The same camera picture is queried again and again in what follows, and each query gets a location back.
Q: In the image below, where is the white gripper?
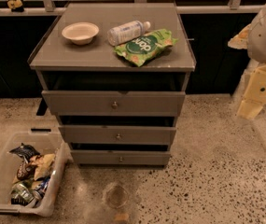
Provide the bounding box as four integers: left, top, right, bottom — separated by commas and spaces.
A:
237, 64, 266, 119

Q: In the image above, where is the grey bottom drawer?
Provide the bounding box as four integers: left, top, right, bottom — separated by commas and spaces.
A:
71, 150, 171, 166

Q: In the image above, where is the grey drawer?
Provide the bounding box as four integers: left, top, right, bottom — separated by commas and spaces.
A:
71, 150, 171, 166
42, 91, 185, 117
59, 125, 175, 145

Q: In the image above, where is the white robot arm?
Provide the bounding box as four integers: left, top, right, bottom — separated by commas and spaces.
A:
237, 4, 266, 119

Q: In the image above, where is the grey drawer cabinet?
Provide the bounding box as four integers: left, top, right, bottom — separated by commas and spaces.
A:
30, 3, 195, 154

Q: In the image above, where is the grey middle drawer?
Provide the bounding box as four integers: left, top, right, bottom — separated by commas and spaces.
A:
59, 125, 175, 145

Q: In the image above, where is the grey top drawer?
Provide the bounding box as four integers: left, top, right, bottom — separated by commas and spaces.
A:
42, 91, 185, 117

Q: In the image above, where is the green snack bag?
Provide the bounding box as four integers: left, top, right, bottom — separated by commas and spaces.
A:
114, 29, 178, 67

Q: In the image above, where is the clear plastic water bottle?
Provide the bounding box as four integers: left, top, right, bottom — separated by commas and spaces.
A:
107, 21, 151, 46

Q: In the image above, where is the white paper bowl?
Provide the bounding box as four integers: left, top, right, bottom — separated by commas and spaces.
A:
62, 22, 99, 45

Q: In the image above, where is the dark blue snack bag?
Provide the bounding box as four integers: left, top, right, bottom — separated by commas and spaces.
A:
10, 143, 39, 160

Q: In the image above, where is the blue soda can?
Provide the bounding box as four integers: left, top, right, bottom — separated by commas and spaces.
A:
33, 176, 50, 201

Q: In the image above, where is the brown snack bag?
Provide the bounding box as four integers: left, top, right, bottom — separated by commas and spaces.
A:
17, 162, 35, 180

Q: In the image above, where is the green soda can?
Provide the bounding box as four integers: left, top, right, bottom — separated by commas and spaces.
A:
10, 182, 35, 205

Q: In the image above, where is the yellow black toy figure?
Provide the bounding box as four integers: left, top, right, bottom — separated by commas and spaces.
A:
7, 0, 24, 12

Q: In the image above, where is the clear plastic bin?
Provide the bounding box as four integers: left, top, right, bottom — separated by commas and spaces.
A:
0, 132, 67, 217

